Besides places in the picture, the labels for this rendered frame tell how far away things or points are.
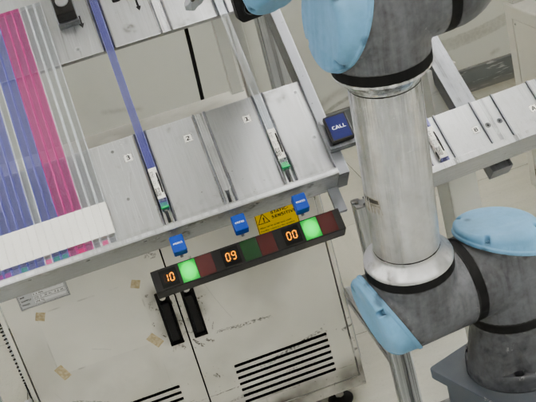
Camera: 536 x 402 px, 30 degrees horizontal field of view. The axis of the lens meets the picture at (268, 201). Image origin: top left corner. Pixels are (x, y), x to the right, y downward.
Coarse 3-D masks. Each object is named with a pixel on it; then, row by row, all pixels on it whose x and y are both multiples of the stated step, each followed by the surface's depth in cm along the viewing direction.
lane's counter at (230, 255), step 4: (228, 248) 170; (232, 248) 170; (236, 248) 170; (220, 252) 169; (224, 252) 169; (228, 252) 169; (232, 252) 169; (236, 252) 169; (224, 256) 169; (228, 256) 169; (232, 256) 169; (236, 256) 169; (240, 256) 169; (224, 260) 169; (228, 260) 169; (232, 260) 169; (236, 260) 169; (240, 260) 169; (228, 264) 169; (232, 264) 169
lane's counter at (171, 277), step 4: (168, 268) 168; (172, 268) 168; (160, 272) 168; (164, 272) 168; (168, 272) 168; (172, 272) 168; (176, 272) 168; (160, 276) 168; (164, 276) 168; (168, 276) 168; (172, 276) 168; (176, 276) 168; (160, 280) 168; (164, 280) 168; (168, 280) 168; (172, 280) 168; (176, 280) 168; (164, 284) 167; (168, 284) 167; (172, 284) 167; (176, 284) 167; (164, 288) 167
